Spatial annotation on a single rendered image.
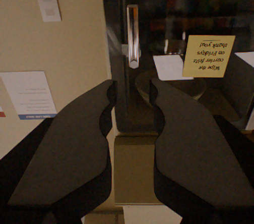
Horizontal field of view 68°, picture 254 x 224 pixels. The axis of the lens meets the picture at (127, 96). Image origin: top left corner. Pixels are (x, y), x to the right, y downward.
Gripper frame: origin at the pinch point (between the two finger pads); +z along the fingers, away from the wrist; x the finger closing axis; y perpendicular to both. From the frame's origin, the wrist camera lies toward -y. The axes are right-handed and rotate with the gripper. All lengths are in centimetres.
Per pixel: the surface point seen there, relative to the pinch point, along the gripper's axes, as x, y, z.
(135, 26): 0.4, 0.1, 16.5
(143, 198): 1.3, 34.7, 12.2
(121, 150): -3.4, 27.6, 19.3
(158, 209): 7, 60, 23
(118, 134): -4.1, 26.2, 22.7
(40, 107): -48, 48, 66
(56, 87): -37, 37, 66
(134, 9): 0.2, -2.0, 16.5
